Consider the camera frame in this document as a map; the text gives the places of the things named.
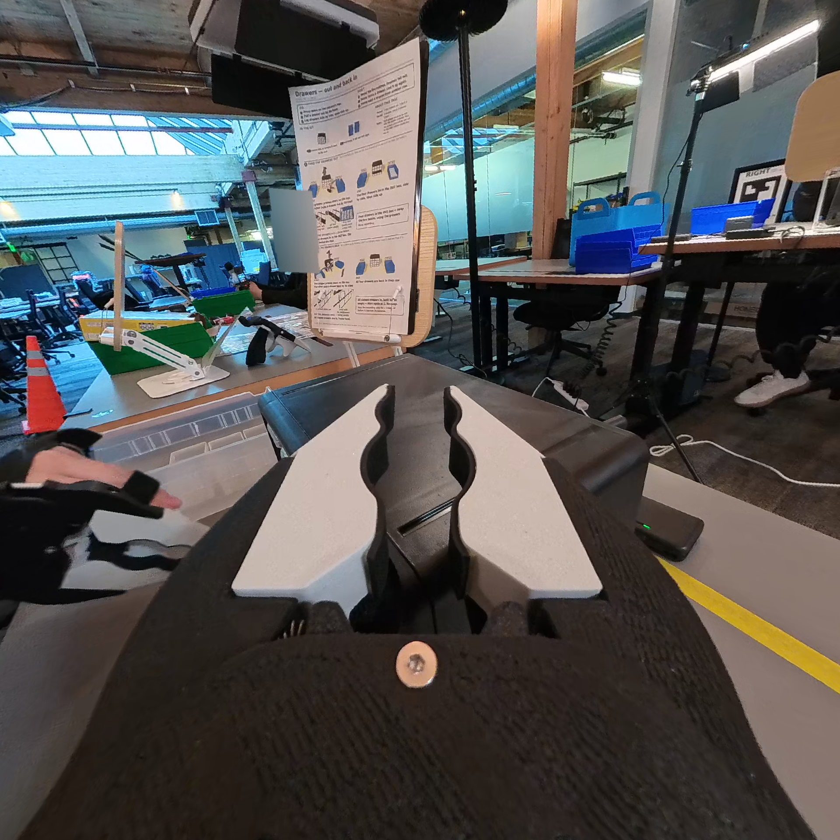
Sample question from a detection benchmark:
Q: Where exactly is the black power bank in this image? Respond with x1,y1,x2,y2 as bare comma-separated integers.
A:
633,495,705,562

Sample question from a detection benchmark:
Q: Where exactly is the wooden post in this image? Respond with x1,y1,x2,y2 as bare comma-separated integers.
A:
530,0,580,355

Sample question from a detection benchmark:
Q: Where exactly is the orange traffic cone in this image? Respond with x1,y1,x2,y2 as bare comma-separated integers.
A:
23,335,68,435

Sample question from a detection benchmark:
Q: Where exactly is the wooden sheet stand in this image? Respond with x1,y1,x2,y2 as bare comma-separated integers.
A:
315,203,439,368

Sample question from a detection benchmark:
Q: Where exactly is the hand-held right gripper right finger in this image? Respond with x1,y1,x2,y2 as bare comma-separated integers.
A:
443,386,603,611

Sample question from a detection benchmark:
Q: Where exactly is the wooden top office desk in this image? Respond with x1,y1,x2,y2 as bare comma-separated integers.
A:
640,226,840,395

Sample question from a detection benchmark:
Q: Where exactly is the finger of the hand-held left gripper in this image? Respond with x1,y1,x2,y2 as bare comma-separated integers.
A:
62,551,188,595
88,508,207,559

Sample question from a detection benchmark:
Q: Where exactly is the row of black office chairs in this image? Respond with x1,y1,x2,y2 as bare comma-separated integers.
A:
0,266,89,408

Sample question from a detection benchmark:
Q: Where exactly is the framed marker tag sign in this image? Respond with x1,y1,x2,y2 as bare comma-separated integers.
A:
728,159,791,224

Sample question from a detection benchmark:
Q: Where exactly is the grey wood-edged table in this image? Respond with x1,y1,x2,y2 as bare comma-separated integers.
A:
66,305,395,434

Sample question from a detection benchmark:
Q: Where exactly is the white cable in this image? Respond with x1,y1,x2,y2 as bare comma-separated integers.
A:
650,433,840,490

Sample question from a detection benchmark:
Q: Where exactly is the white power strip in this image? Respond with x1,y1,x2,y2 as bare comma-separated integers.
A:
541,377,592,411

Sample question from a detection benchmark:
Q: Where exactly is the printed instruction sheet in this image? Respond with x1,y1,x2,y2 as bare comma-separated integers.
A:
289,36,431,342

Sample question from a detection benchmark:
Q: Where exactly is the black camera tripod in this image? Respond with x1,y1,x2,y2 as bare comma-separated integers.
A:
613,62,742,483

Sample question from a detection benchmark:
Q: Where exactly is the blue handled bin stack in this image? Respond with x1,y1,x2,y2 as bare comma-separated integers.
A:
568,192,664,275

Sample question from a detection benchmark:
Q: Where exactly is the black office chair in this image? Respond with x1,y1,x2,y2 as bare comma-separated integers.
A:
512,289,614,378

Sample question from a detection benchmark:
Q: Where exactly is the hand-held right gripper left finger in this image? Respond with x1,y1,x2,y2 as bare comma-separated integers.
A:
231,385,398,618

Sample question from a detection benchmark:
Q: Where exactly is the wooden panel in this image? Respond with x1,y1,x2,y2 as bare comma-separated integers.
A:
784,71,840,183

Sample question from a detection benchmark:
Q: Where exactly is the blue plastic bin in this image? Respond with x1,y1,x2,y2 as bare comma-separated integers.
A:
690,198,777,236

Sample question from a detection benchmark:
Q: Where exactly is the linear ceiling light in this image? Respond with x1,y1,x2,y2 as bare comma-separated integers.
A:
705,20,821,83

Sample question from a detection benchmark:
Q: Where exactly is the black drawer cabinet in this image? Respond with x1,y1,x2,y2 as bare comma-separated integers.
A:
258,354,651,634

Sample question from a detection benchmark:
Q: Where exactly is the large clear plastic bin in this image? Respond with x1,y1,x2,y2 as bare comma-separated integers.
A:
88,390,290,526

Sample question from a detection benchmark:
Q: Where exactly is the grey office desk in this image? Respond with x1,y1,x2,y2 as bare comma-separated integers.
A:
476,259,664,382

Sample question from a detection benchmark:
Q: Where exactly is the person's left hand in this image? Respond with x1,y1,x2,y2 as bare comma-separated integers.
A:
26,446,183,513

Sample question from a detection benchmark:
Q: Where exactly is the green plastic bin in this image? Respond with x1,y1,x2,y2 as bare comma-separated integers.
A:
88,318,221,376
192,293,256,321

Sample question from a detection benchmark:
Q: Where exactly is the yellow tape strip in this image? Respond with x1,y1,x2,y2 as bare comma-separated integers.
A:
656,556,840,695

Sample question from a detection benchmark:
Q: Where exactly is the black ceiling unit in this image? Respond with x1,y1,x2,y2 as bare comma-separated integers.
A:
190,0,382,119

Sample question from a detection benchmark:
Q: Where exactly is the pistol grip gripper tool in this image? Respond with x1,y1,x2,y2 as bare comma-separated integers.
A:
238,315,312,367

